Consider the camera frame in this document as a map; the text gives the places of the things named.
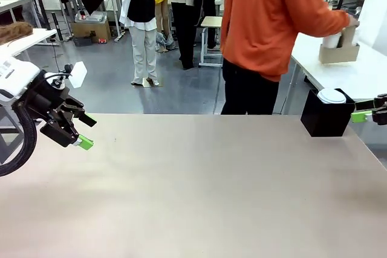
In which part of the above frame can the grey plastic bin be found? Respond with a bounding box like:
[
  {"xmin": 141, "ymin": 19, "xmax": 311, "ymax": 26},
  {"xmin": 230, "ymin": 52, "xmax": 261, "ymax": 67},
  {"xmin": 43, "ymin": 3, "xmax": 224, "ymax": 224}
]
[{"xmin": 74, "ymin": 11, "xmax": 108, "ymax": 24}]

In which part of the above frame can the person's right forearm orange sleeve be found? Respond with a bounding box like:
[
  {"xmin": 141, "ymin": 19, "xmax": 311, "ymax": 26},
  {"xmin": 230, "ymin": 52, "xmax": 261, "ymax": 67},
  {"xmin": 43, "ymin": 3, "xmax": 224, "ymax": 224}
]
[{"xmin": 298, "ymin": 5, "xmax": 351, "ymax": 40}]

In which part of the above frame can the brown cardboard cup carrier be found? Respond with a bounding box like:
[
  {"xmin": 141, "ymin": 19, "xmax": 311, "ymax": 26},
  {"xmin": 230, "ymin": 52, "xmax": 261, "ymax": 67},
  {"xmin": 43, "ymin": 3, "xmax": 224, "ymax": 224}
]
[{"xmin": 318, "ymin": 27, "xmax": 361, "ymax": 65}]

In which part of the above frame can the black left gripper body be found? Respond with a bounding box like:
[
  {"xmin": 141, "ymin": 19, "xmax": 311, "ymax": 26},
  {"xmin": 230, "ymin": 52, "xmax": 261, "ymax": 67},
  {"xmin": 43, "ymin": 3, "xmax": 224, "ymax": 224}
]
[{"xmin": 17, "ymin": 72, "xmax": 77, "ymax": 126}]

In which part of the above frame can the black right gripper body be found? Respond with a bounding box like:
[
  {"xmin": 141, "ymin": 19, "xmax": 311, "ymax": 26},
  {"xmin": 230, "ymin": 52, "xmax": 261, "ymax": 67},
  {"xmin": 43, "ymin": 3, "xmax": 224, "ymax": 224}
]
[{"xmin": 372, "ymin": 93, "xmax": 387, "ymax": 126}]

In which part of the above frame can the person's right hand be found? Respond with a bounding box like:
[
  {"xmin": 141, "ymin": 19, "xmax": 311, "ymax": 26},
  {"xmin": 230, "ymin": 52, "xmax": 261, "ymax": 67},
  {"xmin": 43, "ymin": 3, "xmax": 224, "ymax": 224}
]
[{"xmin": 346, "ymin": 13, "xmax": 361, "ymax": 30}]

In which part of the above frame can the large cardboard box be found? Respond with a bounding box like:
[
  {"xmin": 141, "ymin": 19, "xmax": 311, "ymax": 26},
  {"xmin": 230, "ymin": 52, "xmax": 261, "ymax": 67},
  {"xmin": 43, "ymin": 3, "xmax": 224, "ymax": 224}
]
[{"xmin": 71, "ymin": 18, "xmax": 112, "ymax": 44}]

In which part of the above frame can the brown furry bundle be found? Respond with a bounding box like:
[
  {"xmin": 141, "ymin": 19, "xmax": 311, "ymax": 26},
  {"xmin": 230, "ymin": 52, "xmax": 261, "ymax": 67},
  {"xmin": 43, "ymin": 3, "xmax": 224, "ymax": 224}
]
[{"xmin": 0, "ymin": 21, "xmax": 34, "ymax": 45}]

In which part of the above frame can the person in orange hoodie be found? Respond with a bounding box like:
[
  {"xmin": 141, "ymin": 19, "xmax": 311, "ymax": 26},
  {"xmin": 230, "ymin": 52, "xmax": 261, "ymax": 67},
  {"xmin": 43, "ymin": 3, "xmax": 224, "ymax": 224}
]
[{"xmin": 220, "ymin": 0, "xmax": 351, "ymax": 116}]

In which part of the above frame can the white table with fur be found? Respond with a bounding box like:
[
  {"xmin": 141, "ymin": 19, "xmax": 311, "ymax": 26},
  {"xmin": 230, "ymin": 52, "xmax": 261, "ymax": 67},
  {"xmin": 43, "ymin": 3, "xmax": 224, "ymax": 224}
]
[{"xmin": 0, "ymin": 28, "xmax": 58, "ymax": 62}]

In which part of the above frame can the large white side table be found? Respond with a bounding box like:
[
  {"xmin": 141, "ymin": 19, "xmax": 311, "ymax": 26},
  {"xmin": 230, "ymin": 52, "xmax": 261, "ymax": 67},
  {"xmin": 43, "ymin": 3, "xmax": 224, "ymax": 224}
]
[{"xmin": 282, "ymin": 30, "xmax": 387, "ymax": 102}]

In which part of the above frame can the black square box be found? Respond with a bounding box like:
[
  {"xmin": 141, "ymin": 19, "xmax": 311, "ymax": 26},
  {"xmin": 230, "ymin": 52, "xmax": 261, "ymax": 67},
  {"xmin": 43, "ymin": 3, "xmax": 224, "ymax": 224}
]
[{"xmin": 300, "ymin": 88, "xmax": 356, "ymax": 138}]

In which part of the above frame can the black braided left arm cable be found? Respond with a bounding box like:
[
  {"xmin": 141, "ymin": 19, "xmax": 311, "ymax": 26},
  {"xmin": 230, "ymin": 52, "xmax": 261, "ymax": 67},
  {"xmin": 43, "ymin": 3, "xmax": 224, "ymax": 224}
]
[{"xmin": 0, "ymin": 100, "xmax": 39, "ymax": 178}]

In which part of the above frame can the person in cream vest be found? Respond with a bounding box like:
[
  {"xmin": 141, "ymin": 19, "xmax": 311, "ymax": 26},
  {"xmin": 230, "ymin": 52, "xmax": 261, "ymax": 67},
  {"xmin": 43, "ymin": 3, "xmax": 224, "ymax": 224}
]
[{"xmin": 161, "ymin": 0, "xmax": 222, "ymax": 71}]

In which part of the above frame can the small beige top stool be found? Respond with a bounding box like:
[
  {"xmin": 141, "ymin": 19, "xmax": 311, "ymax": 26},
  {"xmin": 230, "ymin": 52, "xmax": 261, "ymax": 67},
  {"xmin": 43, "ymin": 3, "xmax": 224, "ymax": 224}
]
[{"xmin": 198, "ymin": 16, "xmax": 225, "ymax": 68}]

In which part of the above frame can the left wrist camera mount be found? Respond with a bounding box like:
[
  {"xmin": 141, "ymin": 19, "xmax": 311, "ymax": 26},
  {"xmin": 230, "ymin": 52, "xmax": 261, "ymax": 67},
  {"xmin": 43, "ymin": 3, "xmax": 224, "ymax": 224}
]
[{"xmin": 51, "ymin": 61, "xmax": 88, "ymax": 91}]

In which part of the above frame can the white plastic cup lid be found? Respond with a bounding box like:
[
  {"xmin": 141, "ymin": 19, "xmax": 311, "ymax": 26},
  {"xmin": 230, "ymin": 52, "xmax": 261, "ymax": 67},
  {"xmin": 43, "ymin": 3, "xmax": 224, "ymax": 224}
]
[{"xmin": 316, "ymin": 88, "xmax": 347, "ymax": 105}]

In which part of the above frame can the person in black top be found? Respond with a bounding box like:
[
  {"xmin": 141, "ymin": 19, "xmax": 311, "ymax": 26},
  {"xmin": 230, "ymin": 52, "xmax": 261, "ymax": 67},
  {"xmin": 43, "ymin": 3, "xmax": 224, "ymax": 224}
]
[{"xmin": 119, "ymin": 0, "xmax": 160, "ymax": 86}]

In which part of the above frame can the short black post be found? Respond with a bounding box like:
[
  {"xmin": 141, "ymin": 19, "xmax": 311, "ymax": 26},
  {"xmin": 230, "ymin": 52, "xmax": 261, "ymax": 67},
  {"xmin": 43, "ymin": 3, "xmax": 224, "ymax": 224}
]
[{"xmin": 51, "ymin": 11, "xmax": 65, "ymax": 42}]

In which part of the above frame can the small black floor case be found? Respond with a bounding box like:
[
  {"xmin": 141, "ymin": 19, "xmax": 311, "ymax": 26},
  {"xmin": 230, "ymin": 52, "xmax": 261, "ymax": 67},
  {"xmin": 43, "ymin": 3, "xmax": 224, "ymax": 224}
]
[{"xmin": 74, "ymin": 36, "xmax": 93, "ymax": 48}]

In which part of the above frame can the white rear work table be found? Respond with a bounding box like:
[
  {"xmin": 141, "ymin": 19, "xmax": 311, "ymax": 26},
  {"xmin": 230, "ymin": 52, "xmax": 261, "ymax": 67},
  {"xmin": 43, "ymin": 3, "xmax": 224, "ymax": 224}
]
[{"xmin": 0, "ymin": 0, "xmax": 47, "ymax": 29}]

